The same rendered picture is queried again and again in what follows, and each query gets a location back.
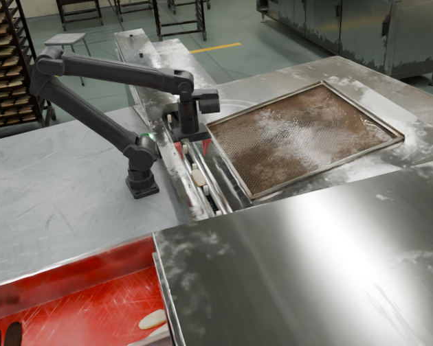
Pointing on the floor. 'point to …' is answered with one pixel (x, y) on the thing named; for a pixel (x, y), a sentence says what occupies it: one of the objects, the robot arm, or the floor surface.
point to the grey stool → (67, 42)
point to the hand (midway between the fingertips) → (193, 154)
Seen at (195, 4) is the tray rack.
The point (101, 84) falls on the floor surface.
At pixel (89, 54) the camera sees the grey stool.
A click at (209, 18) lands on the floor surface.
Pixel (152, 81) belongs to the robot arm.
